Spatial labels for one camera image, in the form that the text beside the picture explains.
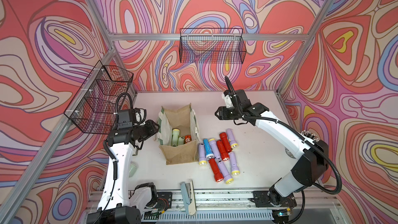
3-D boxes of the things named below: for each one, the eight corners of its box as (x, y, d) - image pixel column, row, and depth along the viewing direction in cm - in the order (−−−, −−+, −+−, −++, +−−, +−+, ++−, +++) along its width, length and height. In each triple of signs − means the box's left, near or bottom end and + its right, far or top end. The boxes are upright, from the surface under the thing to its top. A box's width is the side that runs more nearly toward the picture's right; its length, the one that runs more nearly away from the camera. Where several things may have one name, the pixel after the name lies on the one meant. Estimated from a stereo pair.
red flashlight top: (226, 152, 89) (227, 151, 88) (219, 134, 97) (219, 132, 96) (233, 150, 90) (233, 149, 88) (224, 133, 98) (225, 131, 96)
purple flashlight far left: (198, 165, 85) (198, 164, 83) (198, 144, 93) (198, 142, 91) (206, 165, 85) (206, 164, 83) (205, 144, 93) (206, 142, 91)
